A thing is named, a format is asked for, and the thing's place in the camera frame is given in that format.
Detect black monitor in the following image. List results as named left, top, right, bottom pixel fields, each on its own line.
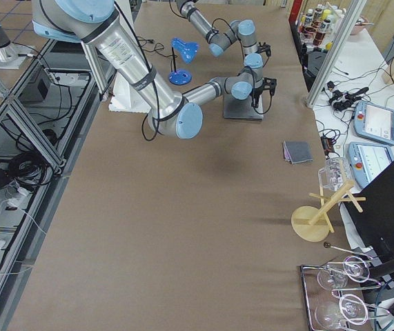
left=344, top=161, right=394, bottom=279

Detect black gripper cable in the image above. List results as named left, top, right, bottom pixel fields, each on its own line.
left=251, top=77, right=277, bottom=115

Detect metal glass rack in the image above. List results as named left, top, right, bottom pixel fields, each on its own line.
left=299, top=242, right=393, bottom=330

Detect upper wine glass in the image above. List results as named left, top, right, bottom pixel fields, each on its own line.
left=317, top=255, right=369, bottom=290

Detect black cable bundle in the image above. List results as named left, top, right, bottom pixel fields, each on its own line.
left=6, top=151, right=55, bottom=189

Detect upper teach pendant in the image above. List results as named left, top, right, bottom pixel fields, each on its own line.
left=353, top=101, right=394, bottom=146

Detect wine glass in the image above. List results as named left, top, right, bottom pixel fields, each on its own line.
left=317, top=255, right=369, bottom=290
left=314, top=294, right=368, bottom=330

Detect lower teach pendant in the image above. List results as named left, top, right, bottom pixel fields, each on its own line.
left=347, top=142, right=394, bottom=188

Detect wooden mug tree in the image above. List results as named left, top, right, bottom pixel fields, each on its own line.
left=291, top=180, right=366, bottom=242

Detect teach pendant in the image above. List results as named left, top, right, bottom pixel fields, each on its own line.
left=353, top=101, right=394, bottom=146
left=347, top=142, right=394, bottom=188

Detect pink bowl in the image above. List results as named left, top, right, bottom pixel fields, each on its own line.
left=351, top=17, right=374, bottom=35

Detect bottles in rack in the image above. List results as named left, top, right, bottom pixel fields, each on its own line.
left=295, top=1, right=346, bottom=51

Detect aluminium frame post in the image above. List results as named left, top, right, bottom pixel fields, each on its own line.
left=306, top=0, right=367, bottom=109

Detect grey folded cloth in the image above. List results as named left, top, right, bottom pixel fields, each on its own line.
left=282, top=141, right=313, bottom=164

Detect clear glass mug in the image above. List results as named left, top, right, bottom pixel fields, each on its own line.
left=318, top=157, right=353, bottom=191

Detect lower wine glass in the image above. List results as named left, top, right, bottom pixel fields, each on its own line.
left=314, top=294, right=368, bottom=330

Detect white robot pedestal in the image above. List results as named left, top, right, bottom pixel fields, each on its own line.
left=108, top=72, right=150, bottom=114

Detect black lamp cable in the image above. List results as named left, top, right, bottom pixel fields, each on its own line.
left=136, top=34, right=174, bottom=65

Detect blue desk lamp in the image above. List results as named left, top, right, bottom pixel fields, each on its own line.
left=168, top=37, right=199, bottom=86

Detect grey laptop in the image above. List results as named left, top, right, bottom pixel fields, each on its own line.
left=223, top=94, right=264, bottom=121

